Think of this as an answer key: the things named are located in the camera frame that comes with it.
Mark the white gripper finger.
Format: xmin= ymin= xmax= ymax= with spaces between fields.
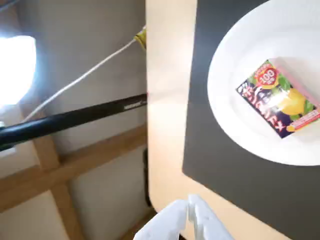
xmin=133 ymin=198 xmax=189 ymax=240
xmin=187 ymin=194 xmax=235 ymax=240

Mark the purple candy box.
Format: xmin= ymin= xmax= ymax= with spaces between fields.
xmin=235 ymin=57 xmax=320 ymax=140

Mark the dark grey mat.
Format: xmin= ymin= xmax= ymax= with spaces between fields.
xmin=181 ymin=0 xmax=320 ymax=240

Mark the black tripod leg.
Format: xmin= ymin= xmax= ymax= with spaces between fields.
xmin=0 ymin=93 xmax=149 ymax=151

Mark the white round plate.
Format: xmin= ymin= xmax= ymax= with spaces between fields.
xmin=207 ymin=0 xmax=320 ymax=167

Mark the bright white lamp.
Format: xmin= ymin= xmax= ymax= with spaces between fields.
xmin=0 ymin=34 xmax=38 ymax=109

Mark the wooden frame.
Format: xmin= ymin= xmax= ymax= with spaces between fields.
xmin=0 ymin=124 xmax=149 ymax=240

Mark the white floor cable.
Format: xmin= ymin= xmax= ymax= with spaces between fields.
xmin=22 ymin=37 xmax=137 ymax=124

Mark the brass table bracket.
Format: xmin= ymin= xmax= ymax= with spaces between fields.
xmin=133 ymin=24 xmax=148 ymax=51

